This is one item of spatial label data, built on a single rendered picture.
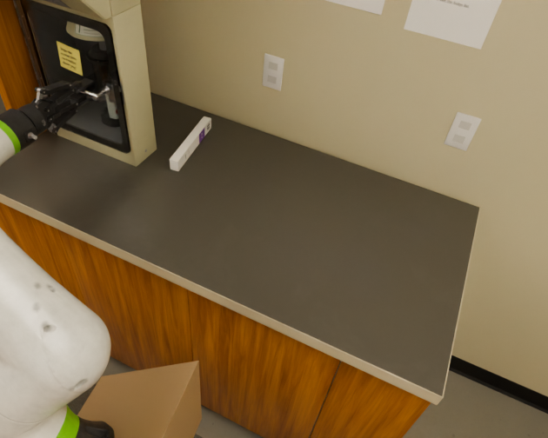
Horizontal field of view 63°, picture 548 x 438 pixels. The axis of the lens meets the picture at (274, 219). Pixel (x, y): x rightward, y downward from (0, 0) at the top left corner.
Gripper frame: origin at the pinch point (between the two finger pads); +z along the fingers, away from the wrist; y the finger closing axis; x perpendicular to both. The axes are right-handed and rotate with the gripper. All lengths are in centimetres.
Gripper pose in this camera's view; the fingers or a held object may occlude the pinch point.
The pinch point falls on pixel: (82, 89)
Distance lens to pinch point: 140.3
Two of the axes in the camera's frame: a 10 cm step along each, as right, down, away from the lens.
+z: 4.2, -6.2, 6.7
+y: 0.9, -7.0, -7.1
